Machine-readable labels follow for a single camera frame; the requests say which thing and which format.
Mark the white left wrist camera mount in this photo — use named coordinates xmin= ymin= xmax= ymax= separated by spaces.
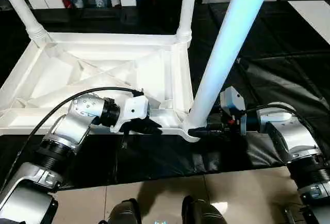
xmin=110 ymin=94 xmax=151 ymax=134

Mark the black robot foot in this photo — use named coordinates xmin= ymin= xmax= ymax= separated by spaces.
xmin=109 ymin=198 xmax=142 ymax=224
xmin=181 ymin=195 xmax=229 ymax=224

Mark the black left robot foot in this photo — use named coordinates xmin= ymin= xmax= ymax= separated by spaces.
xmin=109 ymin=198 xmax=142 ymax=224

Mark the white plastic table leg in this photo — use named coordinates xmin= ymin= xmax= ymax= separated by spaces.
xmin=181 ymin=0 xmax=277 ymax=133
xmin=176 ymin=0 xmax=200 ymax=44
xmin=0 ymin=0 xmax=54 ymax=48

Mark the black right robot foot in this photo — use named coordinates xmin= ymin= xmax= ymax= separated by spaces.
xmin=181 ymin=195 xmax=229 ymax=224

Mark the white flat panel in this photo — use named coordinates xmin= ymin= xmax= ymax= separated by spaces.
xmin=287 ymin=0 xmax=330 ymax=39

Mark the black work mat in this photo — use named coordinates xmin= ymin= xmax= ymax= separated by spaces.
xmin=0 ymin=1 xmax=330 ymax=190

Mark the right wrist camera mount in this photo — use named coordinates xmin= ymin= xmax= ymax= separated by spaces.
xmin=220 ymin=86 xmax=249 ymax=136

